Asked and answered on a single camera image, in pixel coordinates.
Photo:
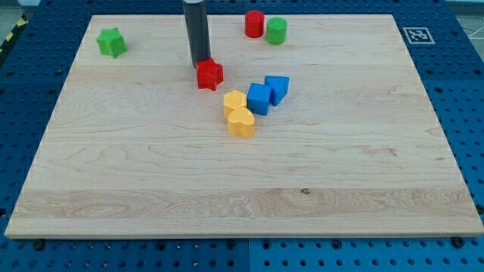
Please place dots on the red cylinder block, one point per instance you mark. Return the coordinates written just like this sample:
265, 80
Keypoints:
254, 24

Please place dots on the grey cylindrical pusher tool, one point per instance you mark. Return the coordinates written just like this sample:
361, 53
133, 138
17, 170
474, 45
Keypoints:
196, 20

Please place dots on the blue cube block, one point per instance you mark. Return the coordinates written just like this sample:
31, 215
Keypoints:
258, 98

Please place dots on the light wooden board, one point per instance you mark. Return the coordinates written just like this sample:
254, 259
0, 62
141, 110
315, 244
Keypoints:
135, 150

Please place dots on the red star block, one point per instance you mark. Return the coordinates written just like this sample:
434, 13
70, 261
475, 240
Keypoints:
209, 74

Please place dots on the yellow heart block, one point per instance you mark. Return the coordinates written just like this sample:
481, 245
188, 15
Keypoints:
241, 122

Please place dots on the green star block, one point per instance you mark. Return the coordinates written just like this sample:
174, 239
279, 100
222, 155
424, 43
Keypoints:
111, 42

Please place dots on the blue triangle block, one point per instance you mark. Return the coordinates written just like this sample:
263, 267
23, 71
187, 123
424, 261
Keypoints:
279, 87

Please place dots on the green cylinder block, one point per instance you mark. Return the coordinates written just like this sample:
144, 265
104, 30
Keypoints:
276, 30

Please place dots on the white fiducial marker tag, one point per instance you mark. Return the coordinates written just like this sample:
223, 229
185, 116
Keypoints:
418, 35

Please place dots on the yellow hexagon block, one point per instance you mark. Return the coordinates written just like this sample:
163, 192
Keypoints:
233, 100

